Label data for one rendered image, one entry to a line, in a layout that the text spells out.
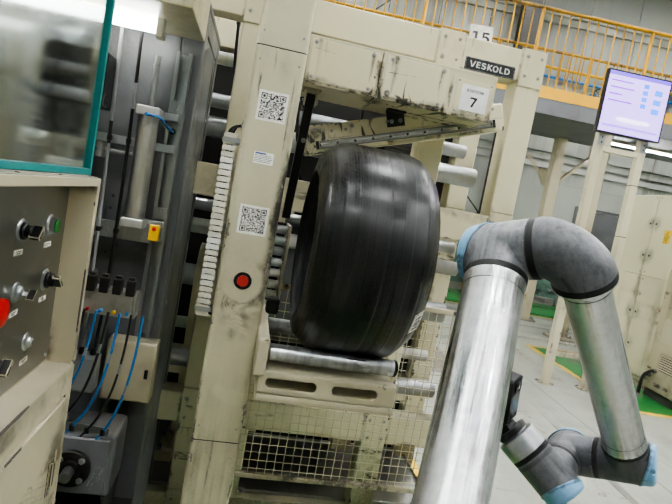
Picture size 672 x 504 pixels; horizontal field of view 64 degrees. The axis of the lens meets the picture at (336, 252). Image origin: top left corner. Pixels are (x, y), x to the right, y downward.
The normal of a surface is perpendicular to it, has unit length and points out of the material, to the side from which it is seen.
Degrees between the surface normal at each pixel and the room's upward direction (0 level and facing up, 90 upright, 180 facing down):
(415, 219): 66
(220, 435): 90
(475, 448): 55
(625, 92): 90
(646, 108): 90
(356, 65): 90
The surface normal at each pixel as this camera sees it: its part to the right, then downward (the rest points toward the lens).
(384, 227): 0.20, -0.17
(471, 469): 0.22, -0.47
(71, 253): 0.14, 0.12
